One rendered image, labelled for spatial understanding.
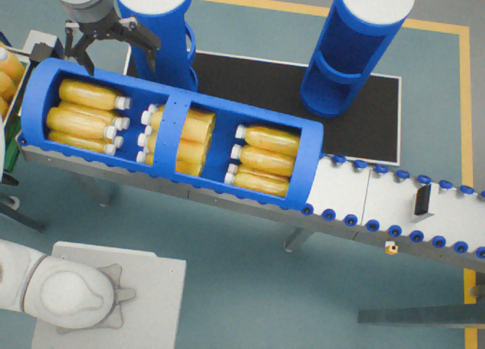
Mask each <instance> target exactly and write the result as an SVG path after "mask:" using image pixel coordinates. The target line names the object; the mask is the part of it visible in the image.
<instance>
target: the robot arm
mask: <svg viewBox="0 0 485 349"><path fill-rule="evenodd" d="M59 1H60V2H61V3H62V5H63V7H64V9H65V10H66V12H67V14H68V15H69V16H70V17H71V18H72V19H74V20H76V21H77V23H72V21H71V20H70V19H67V20H66V24H65V33H66V40H65V45H64V58H69V57H70V56H71V57H73V58H75V59H76V60H77V62H78V64H79V65H80V66H84V67H85V69H86V70H87V73H88V74H89V75H90V77H93V76H94V70H95V65H94V64H93V62H92V60H91V59H90V57H89V56H88V54H87V52H86V49H87V48H88V46H89V45H91V44H92V43H93V42H94V41H95V40H114V39H116V40H118V41H120V42H123V41H124V42H127V43H129V44H131V45H133V46H135V47H137V48H140V49H142V50H144V55H145V57H146V60H147V63H148V64H149V67H150V70H151V72H155V60H156V58H157V53H156V50H161V39H160V38H159V37H158V36H156V35H155V34H154V33H153V32H152V31H151V30H149V29H148V28H147V27H145V26H144V25H143V24H142V23H140V21H139V20H138V19H137V18H136V15H135V14H130V15H129V18H128V19H121V18H120V17H119V16H118V15H117V12H116V10H115V7H114V5H113V3H114V0H59ZM77 30H80V32H82V33H84V34H83V36H82V37H81V38H80V40H79V41H78V43H77V44H76V45H75V44H74V48H72V43H73V39H74V35H75V33H77ZM119 33H120V34H119ZM4 156H5V138H4V127H3V123H2V119H1V113H0V183H1V177H2V173H3V168H4ZM121 272H122V267H121V266H120V265H119V264H112V265H110V266H107V267H101V268H94V267H92V266H89V265H85V264H82V263H78V262H74V261H71V260H65V259H62V258H59V257H54V256H50V255H47V254H44V253H42V252H39V251H37V250H35V249H32V248H29V247H26V246H23V245H20V244H16V243H13V242H8V241H5V240H2V239H0V309H8V310H12V311H16V312H22V313H26V314H29V315H31V316H34V317H37V318H38V319H42V320H44V321H47V322H50V323H51V324H54V325H56V326H57V328H56V330H57V333H58V334H60V335H65V334H66V333H69V332H72V331H77V330H90V329H98V328H106V327H109V328H113V329H120V328H121V327H122V326H123V318H122V316H121V301H125V300H129V299H135V297H136V292H135V290H129V289H120V276H121Z"/></svg>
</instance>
